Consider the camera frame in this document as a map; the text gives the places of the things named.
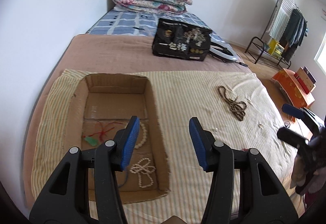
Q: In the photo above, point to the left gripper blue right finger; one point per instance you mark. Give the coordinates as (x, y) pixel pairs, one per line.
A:
(202, 142)

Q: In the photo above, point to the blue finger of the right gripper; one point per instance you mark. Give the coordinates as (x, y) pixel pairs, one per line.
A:
(292, 138)
(293, 111)

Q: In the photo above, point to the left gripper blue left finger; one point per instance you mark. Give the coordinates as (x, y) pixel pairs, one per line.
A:
(128, 141)

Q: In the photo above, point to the white gloved right hand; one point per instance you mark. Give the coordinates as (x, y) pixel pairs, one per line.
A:
(297, 175)

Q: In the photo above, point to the orange cloth covered table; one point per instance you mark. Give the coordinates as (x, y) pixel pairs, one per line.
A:
(293, 89)

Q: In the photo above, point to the stacked boxes on table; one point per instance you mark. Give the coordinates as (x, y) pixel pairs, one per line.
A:
(306, 79)

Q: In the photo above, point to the open cardboard box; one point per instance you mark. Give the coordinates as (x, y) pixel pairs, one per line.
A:
(103, 104)

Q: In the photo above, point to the striped yellow towel blanket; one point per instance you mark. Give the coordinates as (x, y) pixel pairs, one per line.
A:
(228, 104)

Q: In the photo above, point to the yellow box on rack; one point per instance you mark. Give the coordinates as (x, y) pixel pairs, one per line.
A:
(275, 49)

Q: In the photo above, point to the brown bed blanket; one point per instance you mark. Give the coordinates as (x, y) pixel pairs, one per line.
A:
(108, 54)

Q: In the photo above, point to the black clothes rack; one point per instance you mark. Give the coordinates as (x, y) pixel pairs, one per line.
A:
(258, 48)

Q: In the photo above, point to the dark hanging clothes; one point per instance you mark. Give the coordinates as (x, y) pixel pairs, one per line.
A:
(296, 28)

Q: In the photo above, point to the black printed snack bag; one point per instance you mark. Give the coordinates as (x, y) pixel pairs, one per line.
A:
(180, 40)

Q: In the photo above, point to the striped hanging towel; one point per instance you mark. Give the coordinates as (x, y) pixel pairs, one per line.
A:
(280, 18)

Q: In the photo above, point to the blue checkered bed sheet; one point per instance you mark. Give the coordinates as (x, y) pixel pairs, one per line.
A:
(137, 24)

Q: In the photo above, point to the white ring light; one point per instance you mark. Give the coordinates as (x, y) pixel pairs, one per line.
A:
(225, 54)

